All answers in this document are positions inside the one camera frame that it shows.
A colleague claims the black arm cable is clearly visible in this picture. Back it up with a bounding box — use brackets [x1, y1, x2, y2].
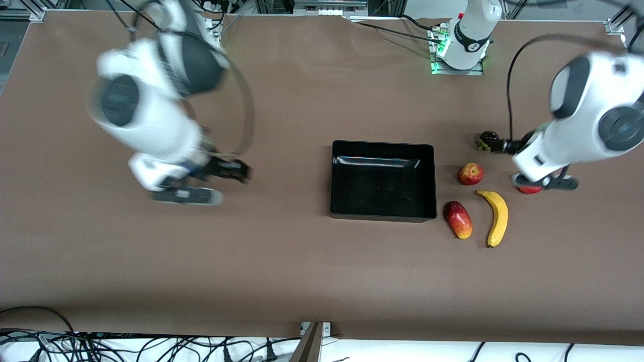
[108, 0, 256, 157]
[506, 0, 644, 144]

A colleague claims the yellow banana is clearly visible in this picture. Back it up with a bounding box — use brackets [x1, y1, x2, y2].
[475, 190, 509, 248]

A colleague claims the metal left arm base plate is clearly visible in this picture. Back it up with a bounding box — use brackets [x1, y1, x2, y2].
[429, 23, 485, 76]

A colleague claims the tangled black floor cable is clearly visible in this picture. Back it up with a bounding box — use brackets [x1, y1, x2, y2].
[0, 329, 217, 362]

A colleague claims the arched black floor cable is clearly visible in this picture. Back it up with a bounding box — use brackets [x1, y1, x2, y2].
[0, 305, 76, 335]

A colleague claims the dark metal beam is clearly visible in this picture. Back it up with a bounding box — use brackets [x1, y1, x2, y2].
[289, 323, 323, 362]

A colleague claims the dark purple mangosteen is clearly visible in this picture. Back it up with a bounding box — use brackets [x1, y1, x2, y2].
[476, 130, 500, 152]

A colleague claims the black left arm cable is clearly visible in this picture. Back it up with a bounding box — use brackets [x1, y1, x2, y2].
[506, 0, 644, 144]

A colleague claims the long black table cable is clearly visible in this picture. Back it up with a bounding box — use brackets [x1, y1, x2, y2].
[350, 19, 443, 44]

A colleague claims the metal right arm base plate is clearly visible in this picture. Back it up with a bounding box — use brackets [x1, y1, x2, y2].
[199, 13, 222, 51]

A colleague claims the red yellow mango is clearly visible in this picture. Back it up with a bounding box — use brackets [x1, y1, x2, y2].
[443, 201, 473, 240]

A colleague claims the short black table cable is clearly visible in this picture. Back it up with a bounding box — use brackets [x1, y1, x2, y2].
[397, 14, 434, 30]

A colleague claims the small red yellow apple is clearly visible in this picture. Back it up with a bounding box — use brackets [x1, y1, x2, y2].
[457, 162, 485, 186]

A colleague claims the aluminium frame structure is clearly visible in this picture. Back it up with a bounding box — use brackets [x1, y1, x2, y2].
[254, 0, 406, 18]

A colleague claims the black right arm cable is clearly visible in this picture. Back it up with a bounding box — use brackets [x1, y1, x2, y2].
[108, 0, 256, 157]

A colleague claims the black rectangular plastic box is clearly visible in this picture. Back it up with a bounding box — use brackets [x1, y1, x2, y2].
[330, 140, 437, 223]

